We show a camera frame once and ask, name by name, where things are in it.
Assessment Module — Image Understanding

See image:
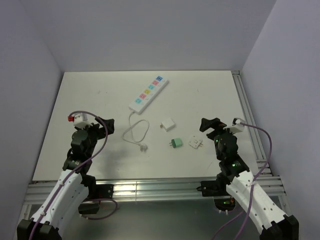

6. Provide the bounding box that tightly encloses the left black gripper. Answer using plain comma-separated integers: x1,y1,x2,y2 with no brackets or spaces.
76,116,114,157

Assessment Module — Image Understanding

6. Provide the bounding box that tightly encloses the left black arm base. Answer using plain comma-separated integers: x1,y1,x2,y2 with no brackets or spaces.
78,184,114,215

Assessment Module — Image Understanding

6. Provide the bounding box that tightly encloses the aluminium frame rail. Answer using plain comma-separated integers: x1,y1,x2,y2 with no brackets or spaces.
23,176,287,205
231,71,267,171

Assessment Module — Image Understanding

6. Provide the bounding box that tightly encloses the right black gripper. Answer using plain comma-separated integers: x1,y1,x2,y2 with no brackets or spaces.
199,117,237,160

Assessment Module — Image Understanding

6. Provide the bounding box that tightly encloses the white square plug adapter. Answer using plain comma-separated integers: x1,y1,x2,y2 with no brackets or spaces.
160,120,176,132

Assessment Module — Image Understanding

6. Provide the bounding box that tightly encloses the green plug adapter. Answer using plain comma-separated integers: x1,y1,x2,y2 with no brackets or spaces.
169,137,183,149

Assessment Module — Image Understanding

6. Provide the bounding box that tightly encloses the aluminium frame rail front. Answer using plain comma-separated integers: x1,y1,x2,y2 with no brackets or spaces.
23,176,287,205

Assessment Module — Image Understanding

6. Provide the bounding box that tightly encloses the white plug with switch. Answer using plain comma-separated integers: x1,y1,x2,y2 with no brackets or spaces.
187,135,203,149

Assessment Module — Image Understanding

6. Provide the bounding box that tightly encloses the aluminium frame rail right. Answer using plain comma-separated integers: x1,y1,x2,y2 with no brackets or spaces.
231,71,267,171

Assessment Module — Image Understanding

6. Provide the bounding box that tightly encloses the white colourful power strip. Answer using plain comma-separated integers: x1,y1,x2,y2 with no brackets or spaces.
128,76,170,115

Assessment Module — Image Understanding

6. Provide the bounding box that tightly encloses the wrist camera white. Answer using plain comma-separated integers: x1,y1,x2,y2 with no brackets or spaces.
68,113,91,129
223,117,246,135

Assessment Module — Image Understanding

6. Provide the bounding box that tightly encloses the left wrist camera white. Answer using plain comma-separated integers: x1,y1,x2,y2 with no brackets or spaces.
68,113,91,129

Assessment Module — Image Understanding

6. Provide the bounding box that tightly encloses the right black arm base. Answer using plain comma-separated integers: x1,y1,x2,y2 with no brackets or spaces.
196,179,236,211

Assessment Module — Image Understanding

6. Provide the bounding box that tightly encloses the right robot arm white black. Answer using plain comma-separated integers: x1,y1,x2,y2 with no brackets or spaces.
197,118,299,240

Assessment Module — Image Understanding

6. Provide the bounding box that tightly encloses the white power strip cord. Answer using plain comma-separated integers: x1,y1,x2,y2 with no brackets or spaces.
122,109,151,153

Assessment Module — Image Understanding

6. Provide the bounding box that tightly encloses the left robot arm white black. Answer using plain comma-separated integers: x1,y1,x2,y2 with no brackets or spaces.
16,113,115,240

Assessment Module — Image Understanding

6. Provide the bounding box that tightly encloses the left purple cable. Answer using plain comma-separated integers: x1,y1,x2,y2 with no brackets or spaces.
28,110,118,240

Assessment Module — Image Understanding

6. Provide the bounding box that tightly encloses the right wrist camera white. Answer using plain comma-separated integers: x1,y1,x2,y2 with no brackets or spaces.
223,117,246,135

